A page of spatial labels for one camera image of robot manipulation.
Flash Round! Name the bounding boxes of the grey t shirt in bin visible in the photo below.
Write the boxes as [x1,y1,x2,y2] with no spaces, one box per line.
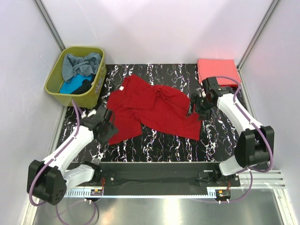
[62,52,102,83]

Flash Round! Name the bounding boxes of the folded coral t shirt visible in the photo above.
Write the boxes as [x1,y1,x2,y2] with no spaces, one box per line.
[197,59,241,83]

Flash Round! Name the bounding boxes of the blue t shirt in bin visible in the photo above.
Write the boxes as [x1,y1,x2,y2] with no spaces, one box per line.
[59,75,87,94]

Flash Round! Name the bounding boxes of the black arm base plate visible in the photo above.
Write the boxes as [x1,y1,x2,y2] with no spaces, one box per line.
[74,162,240,196]

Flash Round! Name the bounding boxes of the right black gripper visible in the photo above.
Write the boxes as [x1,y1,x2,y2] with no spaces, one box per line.
[185,93,214,122]

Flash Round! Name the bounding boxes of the red t shirt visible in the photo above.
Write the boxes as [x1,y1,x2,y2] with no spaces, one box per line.
[107,75,202,145]

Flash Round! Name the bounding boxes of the black t shirt in bin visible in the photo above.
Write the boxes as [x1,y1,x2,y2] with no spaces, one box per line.
[71,79,92,95]

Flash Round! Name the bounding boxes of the slotted white cable duct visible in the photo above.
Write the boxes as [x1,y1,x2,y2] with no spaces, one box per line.
[64,188,103,198]

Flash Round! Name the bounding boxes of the olive green plastic bin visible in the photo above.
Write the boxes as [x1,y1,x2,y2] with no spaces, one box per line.
[45,46,107,109]

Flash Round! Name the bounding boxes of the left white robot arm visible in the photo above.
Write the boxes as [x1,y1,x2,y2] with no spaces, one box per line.
[27,106,118,205]

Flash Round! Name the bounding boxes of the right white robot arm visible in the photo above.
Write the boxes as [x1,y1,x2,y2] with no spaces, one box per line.
[190,76,275,186]

